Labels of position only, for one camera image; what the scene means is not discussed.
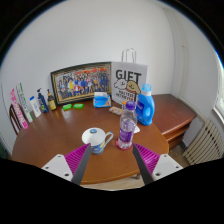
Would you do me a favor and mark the white printed paper bag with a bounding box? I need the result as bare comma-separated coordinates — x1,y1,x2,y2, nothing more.
110,47,149,106

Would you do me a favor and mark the small wrapped snack packet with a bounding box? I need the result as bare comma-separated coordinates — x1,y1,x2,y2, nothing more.
109,105,124,116

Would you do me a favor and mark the framed group photo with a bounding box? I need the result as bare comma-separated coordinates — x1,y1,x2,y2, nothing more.
50,61,113,106

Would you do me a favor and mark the dark blue pump bottle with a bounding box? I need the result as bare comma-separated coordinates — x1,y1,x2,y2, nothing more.
36,87,50,114

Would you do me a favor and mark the clear bottle with purple cap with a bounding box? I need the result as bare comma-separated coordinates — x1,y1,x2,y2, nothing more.
117,100,138,150

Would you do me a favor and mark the brown wooden chair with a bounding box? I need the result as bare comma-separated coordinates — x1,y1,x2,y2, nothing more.
8,103,23,136

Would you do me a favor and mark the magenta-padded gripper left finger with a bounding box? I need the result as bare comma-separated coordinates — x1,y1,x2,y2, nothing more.
41,142,93,186

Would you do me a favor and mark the flat round red coaster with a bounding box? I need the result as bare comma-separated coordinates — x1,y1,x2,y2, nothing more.
115,139,134,152

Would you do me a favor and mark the blue detergent bottle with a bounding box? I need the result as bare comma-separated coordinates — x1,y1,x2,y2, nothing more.
135,83,156,127

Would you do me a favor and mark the white framed window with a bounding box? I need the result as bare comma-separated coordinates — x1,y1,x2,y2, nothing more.
213,56,224,128

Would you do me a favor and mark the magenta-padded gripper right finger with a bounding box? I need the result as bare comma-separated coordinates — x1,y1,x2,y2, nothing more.
132,143,184,186

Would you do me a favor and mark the white bottle with blue cap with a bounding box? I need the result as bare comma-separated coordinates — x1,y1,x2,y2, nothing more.
29,95,42,118

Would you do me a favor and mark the green and white printed tube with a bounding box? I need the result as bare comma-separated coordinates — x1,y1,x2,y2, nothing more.
16,82,34,124

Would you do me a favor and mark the blue tissue pack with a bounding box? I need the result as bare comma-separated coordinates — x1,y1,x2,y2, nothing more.
93,91,112,109

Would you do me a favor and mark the brown wooden side cabinet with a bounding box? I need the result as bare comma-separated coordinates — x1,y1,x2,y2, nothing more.
151,93,198,151

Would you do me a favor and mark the amber pump bottle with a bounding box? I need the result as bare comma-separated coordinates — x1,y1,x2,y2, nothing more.
46,88,58,112

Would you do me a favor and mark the white and blue mug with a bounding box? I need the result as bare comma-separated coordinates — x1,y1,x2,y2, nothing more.
81,127,114,155

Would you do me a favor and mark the pink printed tube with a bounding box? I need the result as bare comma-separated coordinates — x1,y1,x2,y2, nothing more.
9,87,29,130

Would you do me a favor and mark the white radiator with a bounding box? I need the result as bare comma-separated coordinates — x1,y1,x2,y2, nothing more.
182,117,224,166

